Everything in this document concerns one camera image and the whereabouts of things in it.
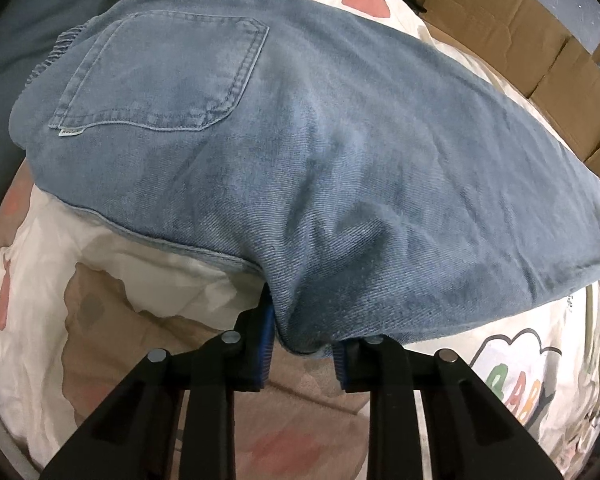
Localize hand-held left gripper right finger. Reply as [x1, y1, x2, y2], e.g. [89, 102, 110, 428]
[332, 336, 563, 480]

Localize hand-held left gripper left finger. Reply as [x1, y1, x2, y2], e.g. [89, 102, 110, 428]
[40, 285, 276, 480]

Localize light blue denim pants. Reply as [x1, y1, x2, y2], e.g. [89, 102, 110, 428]
[9, 0, 600, 358]

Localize cream bear print blanket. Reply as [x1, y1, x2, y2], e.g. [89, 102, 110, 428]
[0, 0, 600, 480]

